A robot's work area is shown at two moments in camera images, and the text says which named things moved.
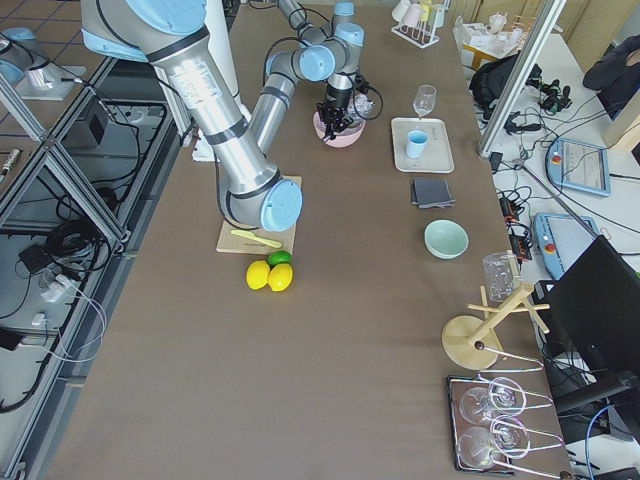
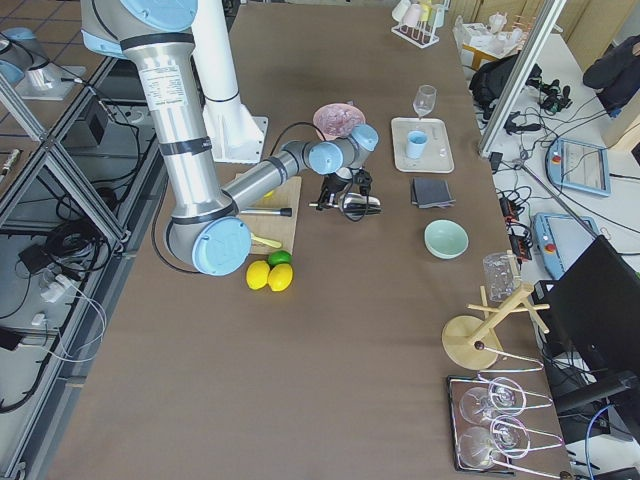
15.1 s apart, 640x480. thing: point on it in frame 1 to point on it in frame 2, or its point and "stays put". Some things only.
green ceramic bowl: x=446 y=239 stays put
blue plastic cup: x=416 y=142 stays put
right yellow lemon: x=280 y=277 stays put
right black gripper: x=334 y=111 to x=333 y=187
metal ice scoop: x=368 y=103 to x=356 y=206
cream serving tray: x=422 y=145 stays put
